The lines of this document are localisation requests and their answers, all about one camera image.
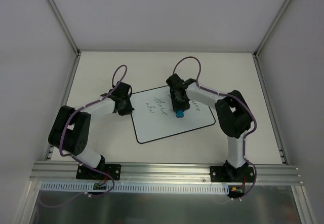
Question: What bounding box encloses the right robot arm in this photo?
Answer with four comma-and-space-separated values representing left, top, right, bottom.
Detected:
166, 73, 255, 182

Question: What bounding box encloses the aluminium frame post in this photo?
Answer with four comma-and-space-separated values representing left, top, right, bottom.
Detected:
46, 0, 80, 56
254, 0, 293, 58

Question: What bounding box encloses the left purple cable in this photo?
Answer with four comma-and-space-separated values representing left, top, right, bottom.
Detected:
37, 64, 129, 207

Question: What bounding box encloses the right aluminium frame post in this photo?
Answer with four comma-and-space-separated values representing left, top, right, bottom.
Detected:
254, 0, 293, 58

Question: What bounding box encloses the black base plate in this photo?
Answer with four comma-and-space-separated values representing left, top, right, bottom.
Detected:
210, 165, 255, 183
76, 163, 121, 180

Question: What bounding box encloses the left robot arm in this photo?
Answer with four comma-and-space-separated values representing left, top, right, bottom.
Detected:
48, 82, 134, 180

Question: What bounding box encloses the left aluminium frame post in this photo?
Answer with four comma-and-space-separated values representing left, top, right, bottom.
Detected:
46, 0, 80, 56

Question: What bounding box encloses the aluminium mounting rail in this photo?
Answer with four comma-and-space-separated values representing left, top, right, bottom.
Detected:
29, 161, 304, 185

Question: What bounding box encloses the white slotted cable duct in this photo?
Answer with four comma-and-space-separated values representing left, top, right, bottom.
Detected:
40, 181, 229, 195

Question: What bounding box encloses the white whiteboard black frame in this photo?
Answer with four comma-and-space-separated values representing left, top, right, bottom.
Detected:
131, 86, 216, 144

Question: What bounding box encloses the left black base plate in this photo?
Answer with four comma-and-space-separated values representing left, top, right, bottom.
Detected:
76, 163, 121, 180

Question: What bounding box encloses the blue whiteboard eraser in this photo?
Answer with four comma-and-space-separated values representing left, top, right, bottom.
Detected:
175, 110, 184, 118

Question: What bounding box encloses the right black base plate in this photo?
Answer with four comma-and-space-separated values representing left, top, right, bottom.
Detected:
210, 165, 255, 183

